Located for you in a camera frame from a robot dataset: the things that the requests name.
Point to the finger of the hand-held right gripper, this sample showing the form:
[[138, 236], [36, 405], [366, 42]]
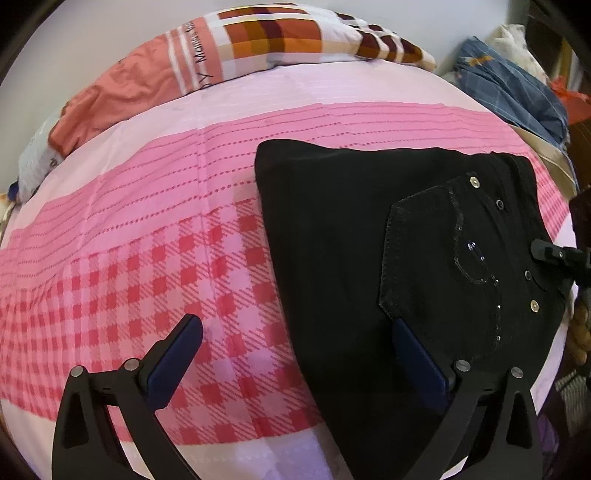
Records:
[[551, 253]]

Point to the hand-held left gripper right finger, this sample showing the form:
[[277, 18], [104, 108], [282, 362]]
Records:
[[415, 364]]

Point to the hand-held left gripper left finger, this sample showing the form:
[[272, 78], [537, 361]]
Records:
[[175, 360]]

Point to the black pants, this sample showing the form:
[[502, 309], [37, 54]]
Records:
[[369, 240]]

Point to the person's right hand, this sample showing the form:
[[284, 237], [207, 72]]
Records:
[[581, 332]]

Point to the beige cloth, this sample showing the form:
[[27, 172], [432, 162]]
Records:
[[549, 157]]

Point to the grey striped cloth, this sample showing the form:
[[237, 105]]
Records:
[[572, 401]]

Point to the pink checked bed sheet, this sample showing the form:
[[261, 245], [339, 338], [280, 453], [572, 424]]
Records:
[[161, 221]]

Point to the red cloth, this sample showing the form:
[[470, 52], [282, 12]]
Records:
[[570, 99]]

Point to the blue plaid cloth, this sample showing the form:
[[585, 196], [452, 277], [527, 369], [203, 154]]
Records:
[[508, 87]]

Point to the white cloth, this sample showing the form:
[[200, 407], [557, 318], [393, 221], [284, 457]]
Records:
[[517, 46]]

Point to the floral yellow pillow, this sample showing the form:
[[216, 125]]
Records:
[[4, 207]]

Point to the white and blue pillow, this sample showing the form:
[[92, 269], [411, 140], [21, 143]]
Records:
[[39, 161]]

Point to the orange plaid pillow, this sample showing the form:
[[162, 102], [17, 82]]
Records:
[[207, 55]]

